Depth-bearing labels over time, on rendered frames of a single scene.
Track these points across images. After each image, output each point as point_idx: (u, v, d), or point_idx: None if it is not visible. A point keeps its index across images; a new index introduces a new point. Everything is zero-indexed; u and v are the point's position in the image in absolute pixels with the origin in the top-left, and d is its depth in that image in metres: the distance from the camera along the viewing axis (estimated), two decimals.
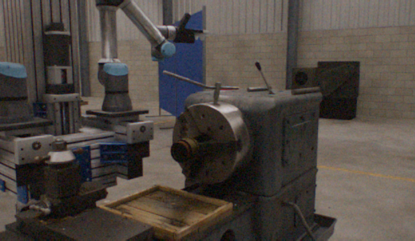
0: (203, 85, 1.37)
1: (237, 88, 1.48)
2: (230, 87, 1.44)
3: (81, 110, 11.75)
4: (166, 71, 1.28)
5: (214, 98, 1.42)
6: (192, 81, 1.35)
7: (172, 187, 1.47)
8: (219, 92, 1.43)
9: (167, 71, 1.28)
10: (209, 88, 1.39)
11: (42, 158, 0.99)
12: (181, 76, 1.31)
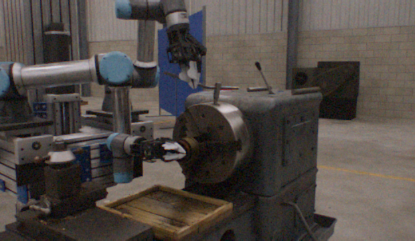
0: (203, 85, 1.37)
1: (237, 88, 1.48)
2: (230, 87, 1.44)
3: (81, 110, 11.75)
4: (166, 71, 1.28)
5: (214, 98, 1.42)
6: None
7: (172, 187, 1.47)
8: (219, 92, 1.43)
9: (167, 71, 1.28)
10: (209, 88, 1.39)
11: (42, 158, 0.99)
12: None
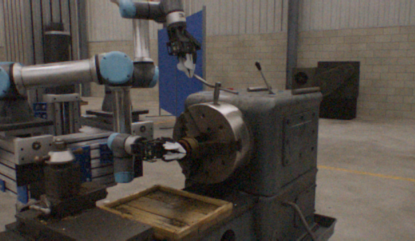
0: (203, 82, 1.46)
1: (238, 93, 1.36)
2: (228, 90, 1.38)
3: (81, 110, 11.75)
4: (178, 64, 1.55)
5: (213, 97, 1.43)
6: (198, 76, 1.49)
7: (172, 187, 1.47)
8: (219, 92, 1.42)
9: None
10: (208, 85, 1.44)
11: (42, 158, 0.99)
12: None
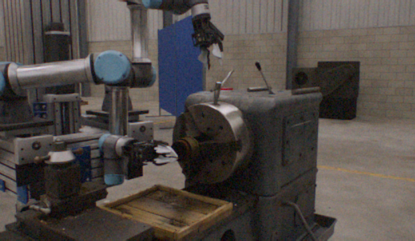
0: (221, 83, 1.48)
1: (212, 91, 1.32)
2: None
3: (81, 110, 11.75)
4: (231, 70, 1.62)
5: (215, 97, 1.44)
6: (226, 79, 1.52)
7: (172, 187, 1.47)
8: (216, 92, 1.41)
9: (231, 70, 1.62)
10: None
11: (42, 158, 0.99)
12: (227, 74, 1.57)
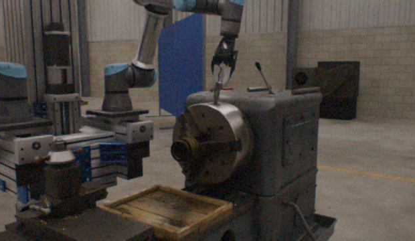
0: (221, 83, 1.48)
1: (212, 91, 1.32)
2: None
3: (81, 110, 11.75)
4: None
5: (215, 97, 1.44)
6: None
7: (172, 187, 1.47)
8: (216, 92, 1.41)
9: None
10: None
11: (42, 158, 0.99)
12: None
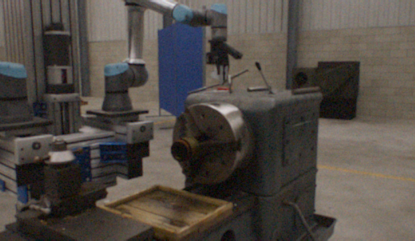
0: (215, 84, 1.75)
1: (248, 70, 1.68)
2: (239, 71, 1.69)
3: (81, 110, 11.75)
4: (188, 92, 1.83)
5: (227, 85, 1.69)
6: (209, 87, 1.78)
7: (172, 187, 1.47)
8: (231, 79, 1.70)
9: (189, 92, 1.83)
10: None
11: (42, 158, 0.99)
12: (198, 88, 1.80)
